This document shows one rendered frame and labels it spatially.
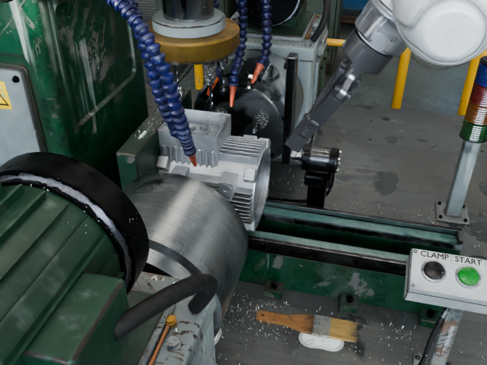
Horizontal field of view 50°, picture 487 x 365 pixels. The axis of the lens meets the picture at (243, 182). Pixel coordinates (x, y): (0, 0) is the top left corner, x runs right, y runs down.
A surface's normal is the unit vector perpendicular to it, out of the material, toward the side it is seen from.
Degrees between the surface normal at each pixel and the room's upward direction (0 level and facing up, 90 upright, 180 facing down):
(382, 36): 90
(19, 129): 90
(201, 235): 39
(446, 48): 91
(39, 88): 90
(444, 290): 23
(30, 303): 50
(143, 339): 0
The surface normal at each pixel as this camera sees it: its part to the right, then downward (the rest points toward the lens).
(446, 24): -0.31, 0.62
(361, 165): 0.00, -0.83
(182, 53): -0.09, 0.56
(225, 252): 0.85, -0.26
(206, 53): 0.36, 0.52
